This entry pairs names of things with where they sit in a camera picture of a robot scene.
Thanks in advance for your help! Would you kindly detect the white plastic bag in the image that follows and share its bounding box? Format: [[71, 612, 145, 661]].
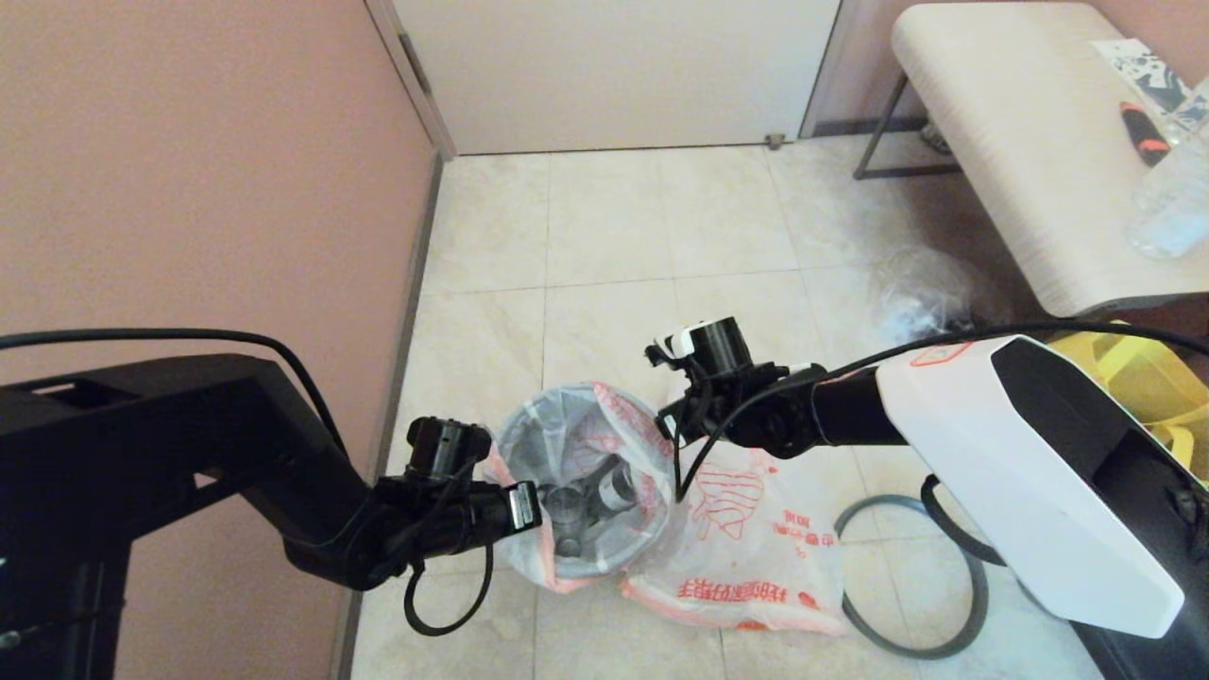
[[482, 381, 679, 594]]

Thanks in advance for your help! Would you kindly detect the dark grey bin ring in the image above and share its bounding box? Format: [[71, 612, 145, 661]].
[[834, 494, 990, 660]]

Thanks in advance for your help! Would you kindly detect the flat orange print plastic bag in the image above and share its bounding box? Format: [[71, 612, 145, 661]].
[[619, 378, 846, 636]]

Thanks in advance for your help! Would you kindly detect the clear bag with dark items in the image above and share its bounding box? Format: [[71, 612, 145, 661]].
[[874, 247, 993, 346]]

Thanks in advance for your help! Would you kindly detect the yellow fabric tote bag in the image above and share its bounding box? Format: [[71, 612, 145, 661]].
[[1048, 321, 1209, 473]]

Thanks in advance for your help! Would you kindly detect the dark bottle with white label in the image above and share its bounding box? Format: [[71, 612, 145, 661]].
[[599, 467, 639, 512]]

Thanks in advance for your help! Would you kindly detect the long dark grey baseboard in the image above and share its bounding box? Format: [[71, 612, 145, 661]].
[[331, 154, 445, 680]]

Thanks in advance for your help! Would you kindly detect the short dark grey baseboard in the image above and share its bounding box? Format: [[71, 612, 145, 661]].
[[810, 115, 927, 141]]

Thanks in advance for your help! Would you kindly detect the white door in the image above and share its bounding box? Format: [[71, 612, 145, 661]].
[[392, 0, 842, 157]]

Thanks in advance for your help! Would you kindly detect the beige wood grain table top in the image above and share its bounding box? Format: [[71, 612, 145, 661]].
[[890, 3, 1209, 317]]

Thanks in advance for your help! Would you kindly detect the clear plastic bottle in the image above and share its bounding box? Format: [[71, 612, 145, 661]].
[[1126, 76, 1209, 261]]

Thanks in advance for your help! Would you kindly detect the black and orange tool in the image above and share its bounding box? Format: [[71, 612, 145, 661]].
[[1116, 100, 1170, 168]]

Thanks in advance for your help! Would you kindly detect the black and white printed leaflet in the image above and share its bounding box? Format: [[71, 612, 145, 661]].
[[1088, 38, 1193, 116]]

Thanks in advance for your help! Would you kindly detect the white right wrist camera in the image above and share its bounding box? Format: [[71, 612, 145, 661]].
[[645, 321, 719, 366]]

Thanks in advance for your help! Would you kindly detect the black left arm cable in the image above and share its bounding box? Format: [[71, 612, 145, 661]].
[[0, 326, 494, 637]]

